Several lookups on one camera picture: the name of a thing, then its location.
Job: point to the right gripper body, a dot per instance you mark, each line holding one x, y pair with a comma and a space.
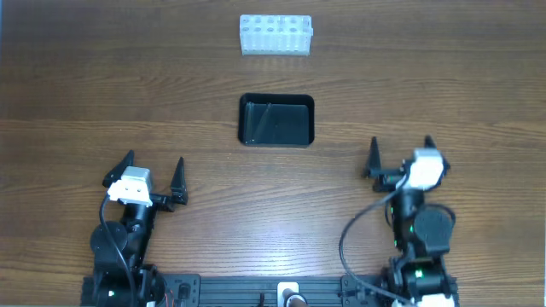
388, 181

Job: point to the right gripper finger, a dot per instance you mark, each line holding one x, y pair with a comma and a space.
445, 166
374, 158

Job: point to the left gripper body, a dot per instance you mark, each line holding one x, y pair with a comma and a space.
162, 201

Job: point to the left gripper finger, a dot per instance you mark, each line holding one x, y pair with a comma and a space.
119, 170
179, 187

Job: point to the clear test tube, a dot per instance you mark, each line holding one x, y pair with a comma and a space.
262, 123
249, 123

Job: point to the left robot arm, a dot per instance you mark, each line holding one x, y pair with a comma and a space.
99, 247

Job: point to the black tray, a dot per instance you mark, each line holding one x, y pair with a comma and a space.
294, 128

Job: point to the white test tube rack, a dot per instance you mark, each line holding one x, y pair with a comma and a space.
275, 42

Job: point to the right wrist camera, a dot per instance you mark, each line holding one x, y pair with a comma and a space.
425, 169

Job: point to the mounting rail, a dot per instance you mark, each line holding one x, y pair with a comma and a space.
239, 292

